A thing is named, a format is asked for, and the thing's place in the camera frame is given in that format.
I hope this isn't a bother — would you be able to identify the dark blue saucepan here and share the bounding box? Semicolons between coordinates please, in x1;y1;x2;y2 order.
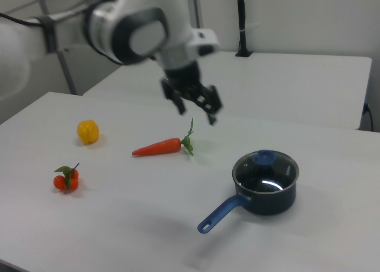
197;150;300;235

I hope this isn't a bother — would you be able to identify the black pole with base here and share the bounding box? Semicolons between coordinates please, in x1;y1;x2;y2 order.
235;0;254;58

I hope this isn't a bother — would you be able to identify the toy tomato cluster with leaves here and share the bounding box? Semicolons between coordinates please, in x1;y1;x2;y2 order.
53;162;80;192

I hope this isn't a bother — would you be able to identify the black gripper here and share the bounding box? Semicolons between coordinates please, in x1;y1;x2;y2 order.
160;59;223;126

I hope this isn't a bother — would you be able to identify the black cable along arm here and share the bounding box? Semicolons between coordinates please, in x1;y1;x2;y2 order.
0;10;91;27

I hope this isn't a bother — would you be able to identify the yellow toy bell pepper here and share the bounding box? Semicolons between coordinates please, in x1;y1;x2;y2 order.
77;119;100;146

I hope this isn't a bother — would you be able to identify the glass lid with blue knob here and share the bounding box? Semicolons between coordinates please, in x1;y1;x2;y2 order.
232;149;300;195

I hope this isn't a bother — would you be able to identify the orange toy carrot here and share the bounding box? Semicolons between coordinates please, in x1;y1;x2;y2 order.
131;118;195;158

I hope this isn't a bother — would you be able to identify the grey metal frame post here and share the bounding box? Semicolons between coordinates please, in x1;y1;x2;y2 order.
36;0;78;96
188;0;204;30

